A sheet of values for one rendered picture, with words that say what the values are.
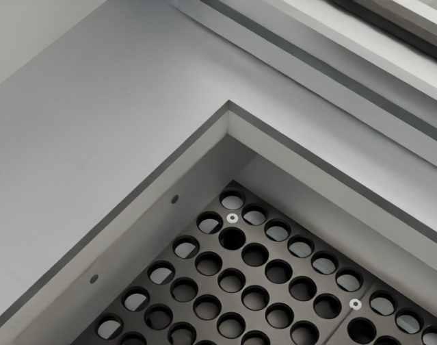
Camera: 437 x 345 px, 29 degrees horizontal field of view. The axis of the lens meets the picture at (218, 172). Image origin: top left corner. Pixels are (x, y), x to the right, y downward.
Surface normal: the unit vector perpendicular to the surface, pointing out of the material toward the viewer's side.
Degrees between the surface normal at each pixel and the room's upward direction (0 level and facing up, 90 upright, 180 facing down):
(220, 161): 90
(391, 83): 90
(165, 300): 0
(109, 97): 0
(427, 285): 0
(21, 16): 90
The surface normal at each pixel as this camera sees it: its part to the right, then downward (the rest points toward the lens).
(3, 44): 0.77, 0.52
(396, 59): 0.01, -0.57
